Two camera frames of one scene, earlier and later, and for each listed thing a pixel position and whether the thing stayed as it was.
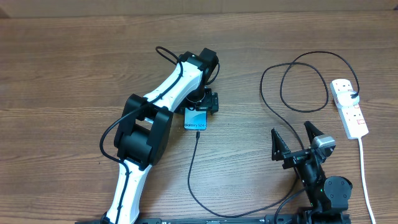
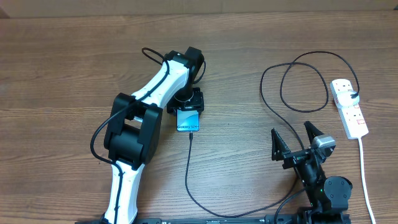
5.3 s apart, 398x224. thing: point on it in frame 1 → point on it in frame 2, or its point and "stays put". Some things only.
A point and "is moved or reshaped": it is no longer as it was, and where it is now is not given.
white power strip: x=351 y=117 stays put
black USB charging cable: x=231 y=215 is moved or reshaped
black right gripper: x=280 y=150 stays put
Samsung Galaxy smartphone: x=194 y=120 is moved or reshaped
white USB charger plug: x=344 y=98 stays put
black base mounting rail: x=203 y=220 stays put
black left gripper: x=211 y=101 → x=198 y=102
